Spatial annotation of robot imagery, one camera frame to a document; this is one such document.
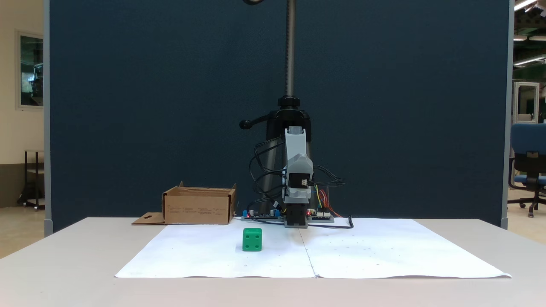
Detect blue power converter board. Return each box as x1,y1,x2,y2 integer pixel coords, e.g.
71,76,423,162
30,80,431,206
241,209,285,222

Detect small controller circuit board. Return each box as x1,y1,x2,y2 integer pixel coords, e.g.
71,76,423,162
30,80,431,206
307,208,335,223

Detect black camera stand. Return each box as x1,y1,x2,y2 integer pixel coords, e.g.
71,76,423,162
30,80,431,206
239,0,314,211

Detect black motor cable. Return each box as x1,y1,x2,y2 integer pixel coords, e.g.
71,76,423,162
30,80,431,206
254,139,285,175
314,165,346,188
249,156,285,221

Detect dark blue partition panel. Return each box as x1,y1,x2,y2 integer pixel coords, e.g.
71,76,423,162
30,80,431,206
44,0,514,234

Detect black shelf cart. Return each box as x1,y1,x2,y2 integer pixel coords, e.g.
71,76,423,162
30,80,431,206
17,150,45,211

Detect blue office chair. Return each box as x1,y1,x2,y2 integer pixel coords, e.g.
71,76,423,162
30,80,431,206
508,123,546,218

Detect open cardboard box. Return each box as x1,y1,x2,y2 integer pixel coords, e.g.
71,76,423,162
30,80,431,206
132,181,238,225

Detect green dice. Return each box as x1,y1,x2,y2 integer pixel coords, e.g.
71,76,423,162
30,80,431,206
242,228,263,252

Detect white framed window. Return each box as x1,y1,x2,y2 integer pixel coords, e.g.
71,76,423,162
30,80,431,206
16,31,44,110

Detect white paper sheet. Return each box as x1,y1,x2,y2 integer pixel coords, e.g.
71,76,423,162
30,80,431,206
300,218,512,280
114,223,317,279

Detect red jumper wire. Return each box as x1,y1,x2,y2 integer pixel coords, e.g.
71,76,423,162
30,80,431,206
320,188,342,217

